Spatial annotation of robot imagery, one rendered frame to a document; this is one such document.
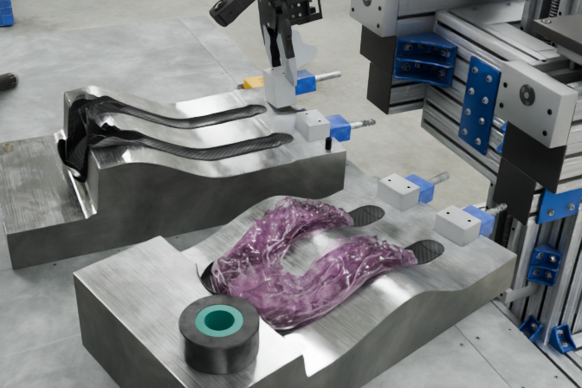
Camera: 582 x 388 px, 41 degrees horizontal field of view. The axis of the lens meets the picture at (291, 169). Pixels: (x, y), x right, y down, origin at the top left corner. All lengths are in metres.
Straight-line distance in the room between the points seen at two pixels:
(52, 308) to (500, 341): 0.56
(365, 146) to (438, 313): 2.14
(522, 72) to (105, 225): 0.67
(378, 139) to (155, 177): 2.12
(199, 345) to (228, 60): 1.05
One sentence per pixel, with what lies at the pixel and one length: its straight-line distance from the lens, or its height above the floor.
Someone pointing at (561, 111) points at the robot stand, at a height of 0.97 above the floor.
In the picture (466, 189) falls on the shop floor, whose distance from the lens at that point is 2.89.
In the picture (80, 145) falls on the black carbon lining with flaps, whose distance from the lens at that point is 1.24.
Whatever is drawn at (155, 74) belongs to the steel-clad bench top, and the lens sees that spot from 1.67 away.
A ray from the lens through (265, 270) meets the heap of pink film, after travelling 0.93.
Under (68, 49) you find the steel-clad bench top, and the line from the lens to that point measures 1.82.
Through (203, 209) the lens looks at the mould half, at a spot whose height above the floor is 0.84.
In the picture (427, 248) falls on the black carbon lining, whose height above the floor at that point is 0.85.
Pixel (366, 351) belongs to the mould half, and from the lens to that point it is 0.90.
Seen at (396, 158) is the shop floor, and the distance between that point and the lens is 3.02.
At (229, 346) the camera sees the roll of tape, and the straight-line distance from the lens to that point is 0.76.
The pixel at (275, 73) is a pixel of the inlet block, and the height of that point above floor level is 0.95.
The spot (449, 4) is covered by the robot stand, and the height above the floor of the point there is 0.95.
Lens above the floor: 1.46
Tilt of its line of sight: 30 degrees down
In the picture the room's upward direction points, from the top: 2 degrees clockwise
